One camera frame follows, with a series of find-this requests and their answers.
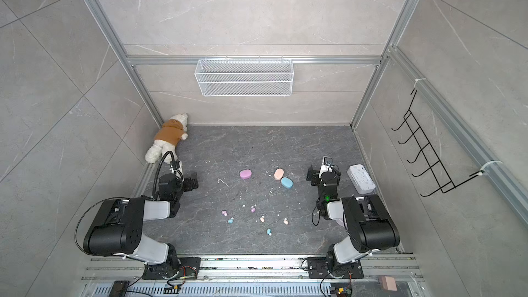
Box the blue earbud charging case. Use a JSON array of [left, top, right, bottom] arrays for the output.
[[280, 177, 294, 189]]

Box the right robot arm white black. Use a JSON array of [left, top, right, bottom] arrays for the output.
[[306, 165, 400, 268]]

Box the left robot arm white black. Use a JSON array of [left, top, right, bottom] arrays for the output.
[[82, 172, 199, 269]]

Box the peach earbud charging case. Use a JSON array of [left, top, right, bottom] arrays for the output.
[[274, 168, 285, 181]]

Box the purple earbud charging case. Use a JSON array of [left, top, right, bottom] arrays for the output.
[[239, 169, 252, 180]]

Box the white power strip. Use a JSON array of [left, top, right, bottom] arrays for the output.
[[346, 164, 376, 195]]

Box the teddy bear with brown hoodie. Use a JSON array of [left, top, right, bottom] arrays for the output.
[[144, 114, 188, 164]]

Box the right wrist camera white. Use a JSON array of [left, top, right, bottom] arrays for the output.
[[320, 156, 333, 174]]

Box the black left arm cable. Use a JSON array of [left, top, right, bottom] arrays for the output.
[[151, 150, 178, 199]]

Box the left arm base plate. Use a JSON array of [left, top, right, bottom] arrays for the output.
[[142, 257, 202, 281]]

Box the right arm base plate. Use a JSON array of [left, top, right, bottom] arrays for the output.
[[301, 257, 364, 279]]

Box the white wire mesh basket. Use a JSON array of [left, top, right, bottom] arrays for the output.
[[195, 59, 294, 97]]

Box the black wire hook rack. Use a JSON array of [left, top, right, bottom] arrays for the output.
[[391, 89, 485, 198]]

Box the pink box on rail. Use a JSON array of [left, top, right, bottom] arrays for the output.
[[379, 276, 397, 292]]

